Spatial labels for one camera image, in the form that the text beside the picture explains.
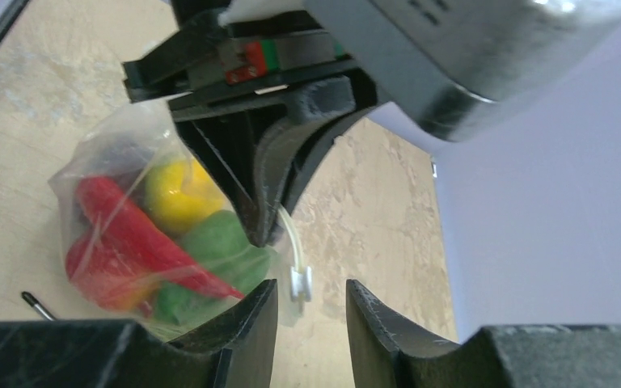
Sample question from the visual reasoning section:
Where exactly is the red chili pepper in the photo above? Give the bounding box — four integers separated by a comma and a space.
75, 175, 244, 299

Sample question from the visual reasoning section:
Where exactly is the green bell pepper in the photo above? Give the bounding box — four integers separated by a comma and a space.
152, 210, 279, 331

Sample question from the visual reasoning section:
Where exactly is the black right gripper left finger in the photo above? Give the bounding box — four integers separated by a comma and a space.
0, 280, 278, 387

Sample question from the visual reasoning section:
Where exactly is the clear dotted zip top bag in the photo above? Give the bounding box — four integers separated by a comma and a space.
49, 102, 313, 340

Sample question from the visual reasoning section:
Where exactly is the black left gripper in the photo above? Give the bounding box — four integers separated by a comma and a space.
123, 1, 378, 247

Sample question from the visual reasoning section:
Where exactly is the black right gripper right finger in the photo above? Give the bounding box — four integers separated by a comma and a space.
346, 280, 621, 387

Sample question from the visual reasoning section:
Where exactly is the yellow black screwdriver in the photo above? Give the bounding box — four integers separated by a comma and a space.
20, 291, 57, 321

